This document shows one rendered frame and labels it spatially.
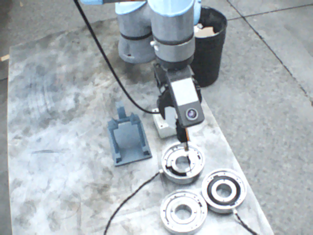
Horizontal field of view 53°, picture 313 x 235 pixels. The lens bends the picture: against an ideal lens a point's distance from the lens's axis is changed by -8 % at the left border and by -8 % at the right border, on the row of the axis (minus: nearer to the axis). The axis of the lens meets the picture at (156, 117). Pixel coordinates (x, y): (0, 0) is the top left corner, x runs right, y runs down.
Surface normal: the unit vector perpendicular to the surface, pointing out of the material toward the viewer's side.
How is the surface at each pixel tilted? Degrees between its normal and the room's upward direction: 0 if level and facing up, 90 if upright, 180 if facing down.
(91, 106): 0
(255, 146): 0
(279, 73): 0
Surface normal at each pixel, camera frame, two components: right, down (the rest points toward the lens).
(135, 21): -0.04, 0.77
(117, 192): -0.07, -0.63
